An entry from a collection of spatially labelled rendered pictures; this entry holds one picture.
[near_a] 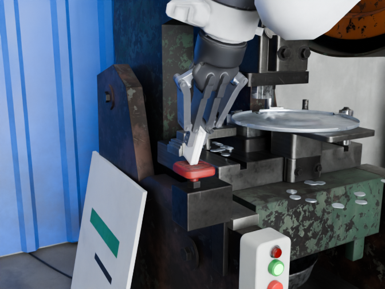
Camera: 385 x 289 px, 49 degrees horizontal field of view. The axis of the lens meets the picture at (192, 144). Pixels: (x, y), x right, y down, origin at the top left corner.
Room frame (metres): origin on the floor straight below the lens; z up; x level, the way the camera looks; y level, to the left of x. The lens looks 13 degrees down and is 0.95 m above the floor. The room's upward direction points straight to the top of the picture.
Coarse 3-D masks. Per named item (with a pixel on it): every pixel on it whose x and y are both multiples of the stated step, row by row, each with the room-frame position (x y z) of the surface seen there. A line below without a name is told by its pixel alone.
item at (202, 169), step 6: (180, 162) 0.74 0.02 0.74; (186, 162) 0.74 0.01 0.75; (198, 162) 0.74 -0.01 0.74; (204, 162) 0.74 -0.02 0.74; (174, 168) 0.72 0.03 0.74; (180, 168) 0.70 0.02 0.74; (186, 168) 0.70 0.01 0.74; (192, 168) 0.70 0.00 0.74; (198, 168) 0.70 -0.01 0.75; (204, 168) 0.70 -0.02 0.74; (210, 168) 0.70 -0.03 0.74; (180, 174) 0.70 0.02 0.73; (186, 174) 0.69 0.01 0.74; (192, 174) 0.68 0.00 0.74; (198, 174) 0.69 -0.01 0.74; (204, 174) 0.69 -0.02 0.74; (210, 174) 0.70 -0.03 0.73; (192, 180) 0.71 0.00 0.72
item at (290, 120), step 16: (240, 112) 1.06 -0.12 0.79; (272, 112) 1.09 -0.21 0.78; (288, 112) 1.09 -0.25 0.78; (304, 112) 1.09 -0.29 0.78; (320, 112) 1.08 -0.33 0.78; (256, 128) 0.87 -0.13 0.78; (272, 128) 0.85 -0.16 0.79; (288, 128) 0.84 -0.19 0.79; (304, 128) 0.87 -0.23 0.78; (320, 128) 0.87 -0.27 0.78; (336, 128) 0.84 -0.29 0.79; (352, 128) 0.87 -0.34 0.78
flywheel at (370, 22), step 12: (372, 0) 1.24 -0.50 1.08; (384, 0) 1.21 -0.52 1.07; (348, 12) 1.31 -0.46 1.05; (360, 12) 1.28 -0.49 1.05; (372, 12) 1.23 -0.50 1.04; (384, 12) 1.17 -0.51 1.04; (336, 24) 1.31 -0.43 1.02; (348, 24) 1.27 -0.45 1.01; (360, 24) 1.23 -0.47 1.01; (372, 24) 1.20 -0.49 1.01; (384, 24) 1.16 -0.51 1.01; (336, 36) 1.30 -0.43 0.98; (348, 36) 1.26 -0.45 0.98; (360, 36) 1.23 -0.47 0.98; (372, 36) 1.19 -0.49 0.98; (384, 36) 1.20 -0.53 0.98
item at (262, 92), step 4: (252, 88) 1.08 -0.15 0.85; (256, 88) 1.06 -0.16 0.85; (260, 88) 1.06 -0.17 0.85; (264, 88) 1.06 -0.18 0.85; (268, 88) 1.07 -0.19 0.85; (252, 92) 1.08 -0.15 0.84; (256, 92) 1.06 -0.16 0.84; (260, 92) 1.06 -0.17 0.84; (264, 92) 1.06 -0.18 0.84; (268, 92) 1.07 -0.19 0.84; (252, 96) 1.08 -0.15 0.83; (256, 96) 1.06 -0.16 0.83; (260, 96) 1.06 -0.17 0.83; (264, 96) 1.06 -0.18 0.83; (268, 96) 1.07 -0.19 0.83
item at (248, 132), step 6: (228, 114) 1.08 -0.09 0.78; (228, 120) 1.08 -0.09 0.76; (234, 126) 1.05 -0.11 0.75; (240, 126) 1.03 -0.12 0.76; (240, 132) 1.03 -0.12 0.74; (246, 132) 1.01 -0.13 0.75; (252, 132) 1.01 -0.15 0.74; (258, 132) 1.02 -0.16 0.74; (264, 132) 1.03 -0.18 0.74; (270, 132) 1.04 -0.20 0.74
